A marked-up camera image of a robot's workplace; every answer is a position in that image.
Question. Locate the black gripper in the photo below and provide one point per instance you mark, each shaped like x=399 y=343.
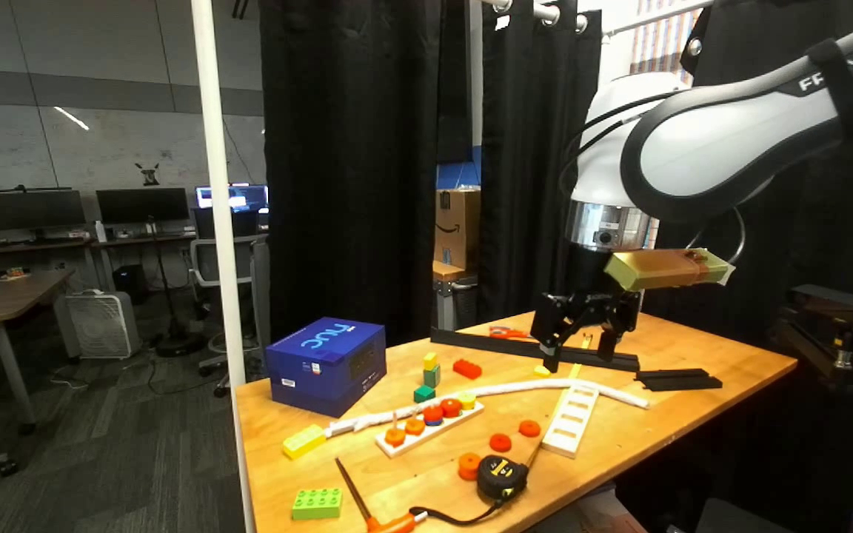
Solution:
x=606 y=276

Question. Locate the yellow wooden block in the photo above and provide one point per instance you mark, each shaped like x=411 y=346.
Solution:
x=431 y=362
x=544 y=372

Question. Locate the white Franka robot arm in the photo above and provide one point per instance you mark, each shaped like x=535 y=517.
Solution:
x=741 y=128

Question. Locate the green wooden block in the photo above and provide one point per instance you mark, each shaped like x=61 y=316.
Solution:
x=431 y=377
x=424 y=393

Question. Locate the flat black plate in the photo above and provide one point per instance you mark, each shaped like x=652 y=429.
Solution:
x=680 y=381

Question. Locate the orange wooden disc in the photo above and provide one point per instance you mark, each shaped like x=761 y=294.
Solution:
x=501 y=442
x=470 y=466
x=529 y=429

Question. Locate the red toy brick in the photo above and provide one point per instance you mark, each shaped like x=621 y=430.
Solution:
x=467 y=369

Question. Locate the printed brown shipping box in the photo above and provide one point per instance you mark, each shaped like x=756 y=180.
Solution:
x=456 y=229

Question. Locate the black yellow tape measure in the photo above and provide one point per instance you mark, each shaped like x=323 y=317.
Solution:
x=501 y=479

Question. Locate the white wooden peg board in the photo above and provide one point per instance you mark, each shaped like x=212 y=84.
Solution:
x=428 y=434

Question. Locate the blue cardboard box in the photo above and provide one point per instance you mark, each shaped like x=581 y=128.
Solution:
x=328 y=366

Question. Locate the black curtain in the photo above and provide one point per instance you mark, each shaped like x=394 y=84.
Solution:
x=357 y=150

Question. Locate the yellow toy brick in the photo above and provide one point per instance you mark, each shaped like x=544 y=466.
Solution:
x=302 y=442

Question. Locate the green toy brick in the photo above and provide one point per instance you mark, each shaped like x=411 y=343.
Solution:
x=314 y=506

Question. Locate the black mesh office chair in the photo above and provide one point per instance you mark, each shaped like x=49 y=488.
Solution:
x=219 y=285

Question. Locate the white vertical pole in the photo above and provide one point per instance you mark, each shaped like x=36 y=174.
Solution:
x=219 y=248

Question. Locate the lit blue computer monitor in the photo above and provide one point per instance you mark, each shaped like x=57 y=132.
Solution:
x=234 y=198

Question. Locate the black computer monitor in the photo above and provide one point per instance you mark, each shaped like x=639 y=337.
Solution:
x=144 y=208
x=25 y=211

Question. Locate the white box fan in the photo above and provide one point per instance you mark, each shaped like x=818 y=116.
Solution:
x=100 y=325

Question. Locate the brown wooden desk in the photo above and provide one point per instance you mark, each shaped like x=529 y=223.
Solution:
x=0 y=307

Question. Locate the tan wrist camera box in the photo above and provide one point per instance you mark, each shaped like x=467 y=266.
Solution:
x=668 y=267

